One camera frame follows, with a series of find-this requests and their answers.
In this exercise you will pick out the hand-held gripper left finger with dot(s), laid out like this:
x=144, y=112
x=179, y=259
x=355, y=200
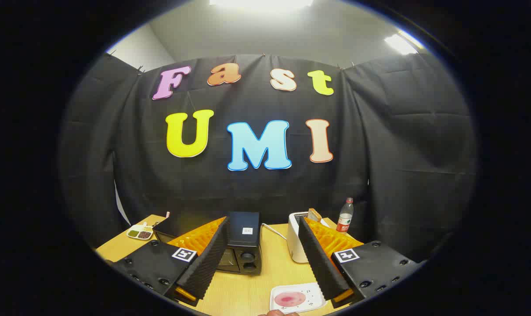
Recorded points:
x=208, y=263

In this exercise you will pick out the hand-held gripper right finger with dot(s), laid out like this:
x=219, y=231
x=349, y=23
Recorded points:
x=320, y=263

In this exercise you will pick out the white square plate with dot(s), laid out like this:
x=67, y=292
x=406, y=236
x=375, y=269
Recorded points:
x=311, y=292

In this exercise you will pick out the black toaster oven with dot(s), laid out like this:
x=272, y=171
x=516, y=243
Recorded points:
x=243, y=241

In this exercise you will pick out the pink ham slice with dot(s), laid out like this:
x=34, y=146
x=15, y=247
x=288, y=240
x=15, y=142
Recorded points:
x=289, y=299

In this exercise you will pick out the white pop-up toaster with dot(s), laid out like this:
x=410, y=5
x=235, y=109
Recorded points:
x=295, y=241

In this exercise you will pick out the brown bread slice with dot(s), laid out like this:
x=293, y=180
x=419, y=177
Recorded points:
x=314, y=215

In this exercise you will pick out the red label water bottle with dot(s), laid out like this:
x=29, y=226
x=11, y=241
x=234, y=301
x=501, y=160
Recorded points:
x=345, y=217

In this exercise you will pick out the divided dish of beans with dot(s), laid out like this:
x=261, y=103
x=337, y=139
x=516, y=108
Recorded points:
x=140, y=232

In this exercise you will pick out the small ceiling light panel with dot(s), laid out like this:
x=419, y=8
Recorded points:
x=399, y=44

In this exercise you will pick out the large ceiling light panel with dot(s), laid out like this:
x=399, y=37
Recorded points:
x=261, y=3

